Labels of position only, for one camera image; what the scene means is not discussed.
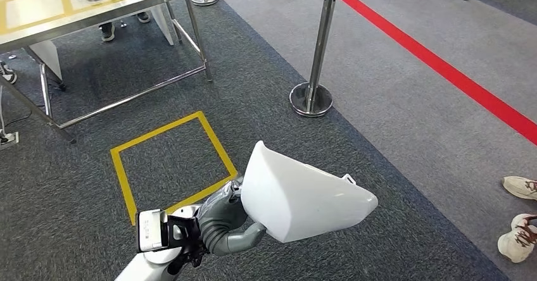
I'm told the person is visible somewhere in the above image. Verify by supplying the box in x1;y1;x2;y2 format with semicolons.
497;175;537;265
0;61;18;85
98;11;151;42

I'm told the yellow floor tape square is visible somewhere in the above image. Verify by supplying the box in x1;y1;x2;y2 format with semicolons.
110;111;239;226

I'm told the floor power socket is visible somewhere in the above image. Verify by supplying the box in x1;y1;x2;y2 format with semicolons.
0;131;20;151

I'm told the white furniture leg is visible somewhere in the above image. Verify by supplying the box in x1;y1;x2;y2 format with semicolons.
150;4;176;46

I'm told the stainless steel workbench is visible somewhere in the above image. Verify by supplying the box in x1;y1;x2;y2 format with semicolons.
0;0;213;145

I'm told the red barrier belt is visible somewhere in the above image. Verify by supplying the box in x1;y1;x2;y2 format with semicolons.
305;0;537;147

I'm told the white panel desk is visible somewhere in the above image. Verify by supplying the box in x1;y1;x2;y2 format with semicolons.
28;40;65;84

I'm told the white plastic shell part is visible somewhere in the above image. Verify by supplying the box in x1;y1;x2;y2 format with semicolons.
241;140;379;244

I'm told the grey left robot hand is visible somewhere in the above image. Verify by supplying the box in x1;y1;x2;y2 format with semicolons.
196;177;268;257

